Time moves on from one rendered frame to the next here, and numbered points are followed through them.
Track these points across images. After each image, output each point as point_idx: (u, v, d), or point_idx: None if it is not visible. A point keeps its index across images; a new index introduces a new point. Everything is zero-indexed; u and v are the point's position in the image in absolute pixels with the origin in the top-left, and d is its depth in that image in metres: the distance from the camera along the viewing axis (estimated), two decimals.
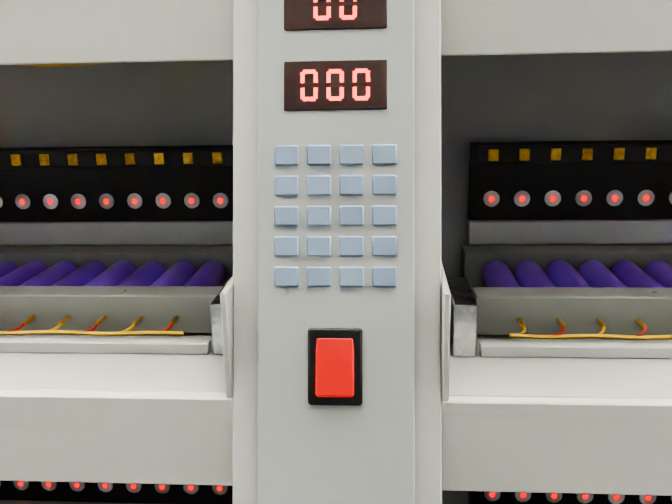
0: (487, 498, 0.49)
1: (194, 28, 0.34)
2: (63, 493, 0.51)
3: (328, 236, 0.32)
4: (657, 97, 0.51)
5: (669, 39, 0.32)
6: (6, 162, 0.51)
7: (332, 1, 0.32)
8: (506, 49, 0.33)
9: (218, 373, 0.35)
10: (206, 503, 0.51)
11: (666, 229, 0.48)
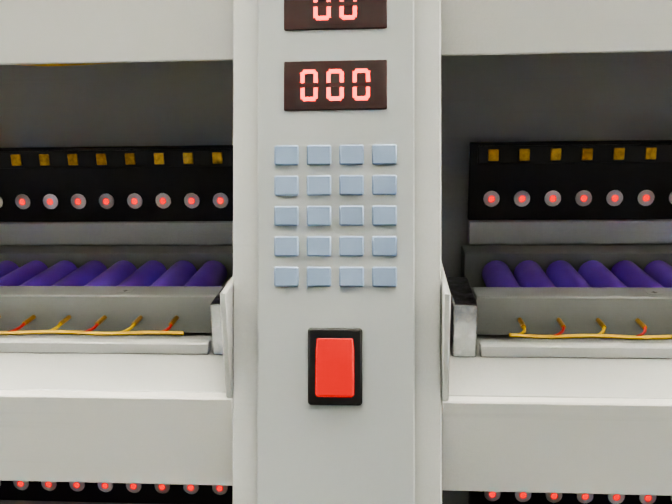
0: (487, 498, 0.49)
1: (194, 28, 0.34)
2: (63, 493, 0.51)
3: (328, 236, 0.32)
4: (657, 97, 0.51)
5: (669, 39, 0.32)
6: (6, 162, 0.51)
7: (332, 1, 0.32)
8: (506, 49, 0.33)
9: (218, 373, 0.35)
10: (206, 503, 0.51)
11: (666, 229, 0.48)
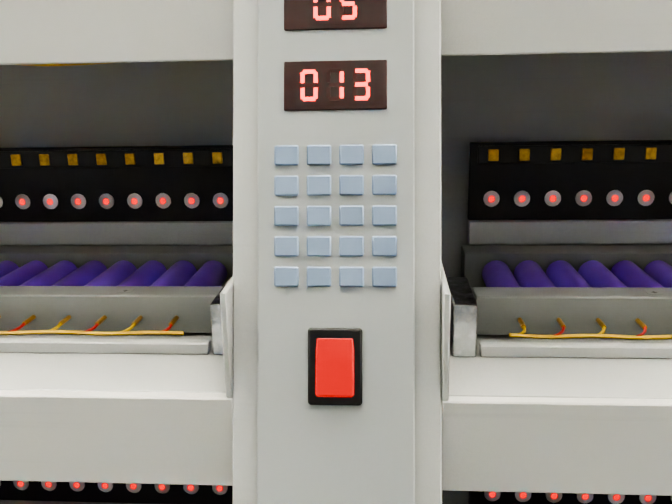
0: (487, 498, 0.49)
1: (194, 28, 0.34)
2: (63, 493, 0.51)
3: (328, 236, 0.32)
4: (657, 97, 0.51)
5: (669, 39, 0.32)
6: (6, 162, 0.51)
7: (332, 1, 0.32)
8: (506, 49, 0.33)
9: (218, 373, 0.35)
10: (206, 503, 0.51)
11: (666, 229, 0.48)
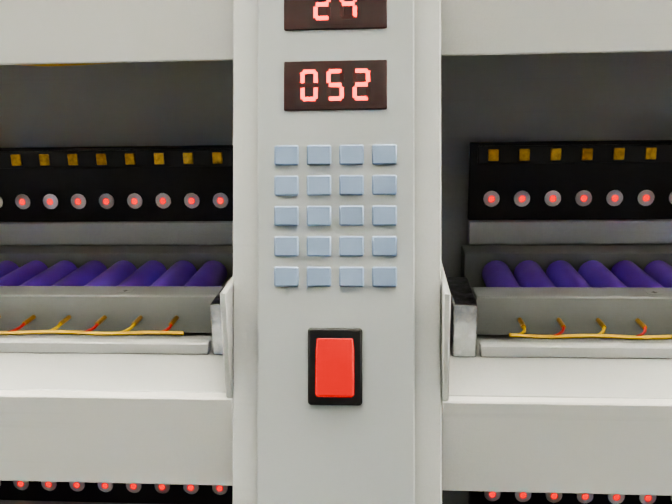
0: (487, 498, 0.49)
1: (194, 28, 0.34)
2: (63, 493, 0.51)
3: (328, 236, 0.32)
4: (657, 97, 0.51)
5: (669, 39, 0.32)
6: (6, 162, 0.51)
7: (332, 1, 0.32)
8: (506, 49, 0.33)
9: (218, 373, 0.35)
10: (206, 503, 0.51)
11: (666, 229, 0.48)
